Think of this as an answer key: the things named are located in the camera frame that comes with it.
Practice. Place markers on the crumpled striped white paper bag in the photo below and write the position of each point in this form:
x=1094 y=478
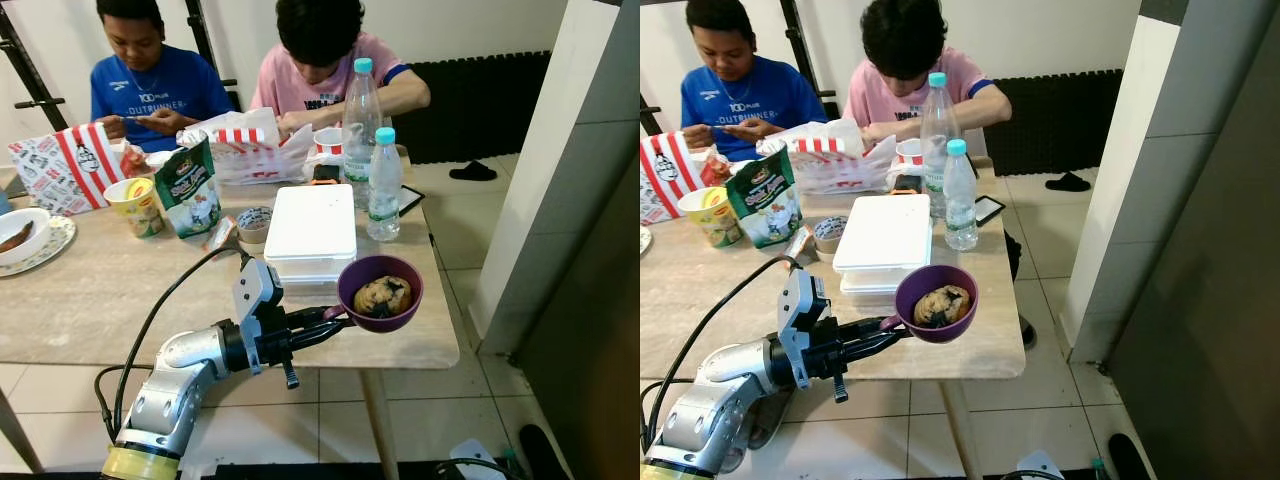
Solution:
x=830 y=160
x=255 y=150

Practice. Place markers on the small sauce sachet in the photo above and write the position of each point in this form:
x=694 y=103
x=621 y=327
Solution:
x=798 y=242
x=220 y=233

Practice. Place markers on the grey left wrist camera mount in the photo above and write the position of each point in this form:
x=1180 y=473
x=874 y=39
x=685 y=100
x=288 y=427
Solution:
x=800 y=300
x=255 y=290

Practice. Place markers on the yellow instant noodle cup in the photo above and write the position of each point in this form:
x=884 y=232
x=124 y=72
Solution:
x=138 y=210
x=712 y=220

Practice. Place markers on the green snack pouch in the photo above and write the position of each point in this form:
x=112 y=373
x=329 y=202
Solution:
x=765 y=205
x=190 y=195

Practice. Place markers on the light wooden dining table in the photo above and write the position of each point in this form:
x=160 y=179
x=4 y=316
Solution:
x=720 y=300
x=100 y=300

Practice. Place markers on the person in pink shirt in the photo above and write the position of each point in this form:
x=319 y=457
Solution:
x=290 y=85
x=880 y=100

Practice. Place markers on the tall clear water bottle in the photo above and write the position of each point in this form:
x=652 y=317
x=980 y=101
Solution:
x=938 y=130
x=361 y=120

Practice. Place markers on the black device with orange trim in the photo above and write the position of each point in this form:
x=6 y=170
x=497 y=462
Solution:
x=325 y=175
x=905 y=185

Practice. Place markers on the white ceramic bowl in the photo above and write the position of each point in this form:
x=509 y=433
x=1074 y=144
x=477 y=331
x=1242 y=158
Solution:
x=38 y=238

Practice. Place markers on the brown sausage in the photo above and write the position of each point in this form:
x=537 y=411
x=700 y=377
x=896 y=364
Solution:
x=15 y=238

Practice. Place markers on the small round foil-lidded tub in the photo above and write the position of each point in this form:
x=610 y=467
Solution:
x=830 y=235
x=254 y=225

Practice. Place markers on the black slipper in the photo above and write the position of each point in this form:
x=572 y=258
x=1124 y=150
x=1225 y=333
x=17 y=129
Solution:
x=1068 y=183
x=472 y=172

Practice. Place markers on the red white paper cup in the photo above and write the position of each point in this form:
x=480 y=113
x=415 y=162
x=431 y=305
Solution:
x=328 y=142
x=908 y=152

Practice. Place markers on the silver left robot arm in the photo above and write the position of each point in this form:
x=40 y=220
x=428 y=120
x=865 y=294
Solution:
x=170 y=390
x=715 y=395

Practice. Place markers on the person in blue shirt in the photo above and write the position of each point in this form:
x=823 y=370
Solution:
x=160 y=90
x=750 y=100

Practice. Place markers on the red white striped paper bag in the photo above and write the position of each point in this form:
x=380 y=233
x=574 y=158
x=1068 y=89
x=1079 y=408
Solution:
x=70 y=165
x=665 y=175

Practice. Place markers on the short clear water bottle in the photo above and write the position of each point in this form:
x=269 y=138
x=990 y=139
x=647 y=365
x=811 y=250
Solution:
x=961 y=205
x=384 y=190

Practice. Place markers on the black shoe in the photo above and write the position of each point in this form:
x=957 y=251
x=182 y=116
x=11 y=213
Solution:
x=1130 y=460
x=540 y=455

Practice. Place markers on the red snack packet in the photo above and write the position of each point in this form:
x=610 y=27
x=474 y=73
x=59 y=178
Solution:
x=135 y=160
x=715 y=170

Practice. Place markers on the white robot foot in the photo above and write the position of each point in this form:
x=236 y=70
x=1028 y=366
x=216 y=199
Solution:
x=478 y=460
x=1040 y=468

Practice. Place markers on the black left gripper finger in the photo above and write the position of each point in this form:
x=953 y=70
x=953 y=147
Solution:
x=325 y=332
x=870 y=325
x=878 y=342
x=320 y=315

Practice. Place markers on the black smartphone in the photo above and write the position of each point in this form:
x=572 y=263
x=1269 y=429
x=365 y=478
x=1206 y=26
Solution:
x=988 y=209
x=410 y=200

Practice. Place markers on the patterned white plate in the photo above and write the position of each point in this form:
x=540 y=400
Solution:
x=58 y=245
x=645 y=240

